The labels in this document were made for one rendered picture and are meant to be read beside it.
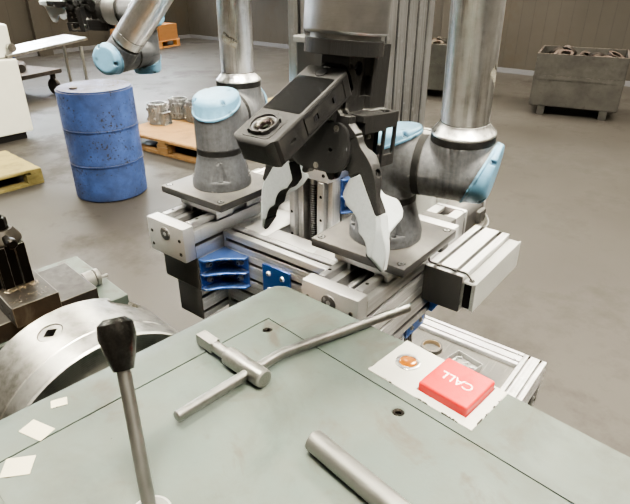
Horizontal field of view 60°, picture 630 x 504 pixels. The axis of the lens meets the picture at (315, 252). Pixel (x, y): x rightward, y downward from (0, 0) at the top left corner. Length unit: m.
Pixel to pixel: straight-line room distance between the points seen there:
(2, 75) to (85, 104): 2.26
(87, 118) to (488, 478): 4.13
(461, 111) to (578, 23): 9.15
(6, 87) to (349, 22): 6.21
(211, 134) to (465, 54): 0.65
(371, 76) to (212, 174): 0.90
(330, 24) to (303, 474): 0.39
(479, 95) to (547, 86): 6.55
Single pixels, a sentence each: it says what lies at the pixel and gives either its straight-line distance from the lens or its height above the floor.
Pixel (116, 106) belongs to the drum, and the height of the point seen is 0.73.
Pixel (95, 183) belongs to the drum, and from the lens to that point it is 4.60.
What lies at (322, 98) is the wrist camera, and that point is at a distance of 0.47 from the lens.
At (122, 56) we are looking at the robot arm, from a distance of 1.49.
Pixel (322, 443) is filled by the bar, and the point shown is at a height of 1.28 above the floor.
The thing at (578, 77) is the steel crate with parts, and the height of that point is 0.48.
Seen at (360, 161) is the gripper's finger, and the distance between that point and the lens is 0.49.
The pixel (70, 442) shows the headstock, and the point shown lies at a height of 1.25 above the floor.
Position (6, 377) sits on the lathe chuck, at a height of 1.20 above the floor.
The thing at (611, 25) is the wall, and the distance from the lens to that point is 10.02.
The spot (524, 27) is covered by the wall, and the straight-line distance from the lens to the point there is 10.37.
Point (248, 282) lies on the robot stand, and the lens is 1.41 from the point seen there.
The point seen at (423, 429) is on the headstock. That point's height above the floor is 1.26.
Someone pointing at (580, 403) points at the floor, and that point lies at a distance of 2.69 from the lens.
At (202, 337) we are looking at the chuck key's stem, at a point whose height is 1.27.
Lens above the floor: 1.67
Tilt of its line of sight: 28 degrees down
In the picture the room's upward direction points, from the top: straight up
